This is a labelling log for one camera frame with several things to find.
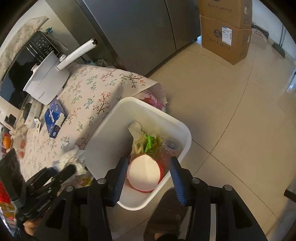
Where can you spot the white electric pot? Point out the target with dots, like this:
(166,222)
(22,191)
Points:
(46,83)

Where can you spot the small yellow printed wrapper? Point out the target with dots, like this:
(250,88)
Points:
(84,181)

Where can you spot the brown fuzzy slipper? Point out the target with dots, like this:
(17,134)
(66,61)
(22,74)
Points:
(166,215)

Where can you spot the white tissue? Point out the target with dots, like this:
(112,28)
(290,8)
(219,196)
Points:
(69,160)

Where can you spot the clear plastic bottle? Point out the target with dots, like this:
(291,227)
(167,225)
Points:
(168,150)

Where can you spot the floral tablecloth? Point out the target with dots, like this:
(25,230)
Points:
(97,92)

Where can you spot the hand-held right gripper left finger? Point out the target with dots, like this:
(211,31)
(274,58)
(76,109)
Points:
(120,180)

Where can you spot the red and white paper bowl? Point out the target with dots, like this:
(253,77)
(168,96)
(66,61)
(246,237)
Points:
(143,173)

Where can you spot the white plastic bin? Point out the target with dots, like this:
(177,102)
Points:
(108,129)

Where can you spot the grey refrigerator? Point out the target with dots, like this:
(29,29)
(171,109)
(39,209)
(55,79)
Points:
(129,30)

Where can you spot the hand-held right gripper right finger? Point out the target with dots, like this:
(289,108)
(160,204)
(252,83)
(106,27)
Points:
(178,183)

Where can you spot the black microwave oven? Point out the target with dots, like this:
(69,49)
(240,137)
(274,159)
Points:
(20,69)

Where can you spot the blue and white cardboard box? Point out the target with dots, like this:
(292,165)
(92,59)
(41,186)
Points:
(54,115)

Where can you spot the printed doormat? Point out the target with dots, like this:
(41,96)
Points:
(260,31)

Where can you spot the pink floral cloth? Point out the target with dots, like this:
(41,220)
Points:
(152,99)

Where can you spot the white torn packet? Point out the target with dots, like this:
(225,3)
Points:
(136,129)

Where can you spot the green snack packet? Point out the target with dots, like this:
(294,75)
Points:
(149,142)

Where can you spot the person's left hand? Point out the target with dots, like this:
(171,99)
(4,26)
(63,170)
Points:
(30,227)

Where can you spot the broom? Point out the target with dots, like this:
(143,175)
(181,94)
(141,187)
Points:
(278,48)

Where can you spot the floral cloth cover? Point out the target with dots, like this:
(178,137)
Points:
(20,39)

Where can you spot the small orange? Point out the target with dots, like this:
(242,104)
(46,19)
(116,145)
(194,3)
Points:
(21,154)

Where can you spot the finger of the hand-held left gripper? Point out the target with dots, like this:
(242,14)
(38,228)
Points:
(42,175)
(66,173)

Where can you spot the pale yellow snack packet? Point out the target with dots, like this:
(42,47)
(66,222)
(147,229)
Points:
(138,146)

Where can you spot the large orange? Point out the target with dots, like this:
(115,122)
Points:
(7,142)

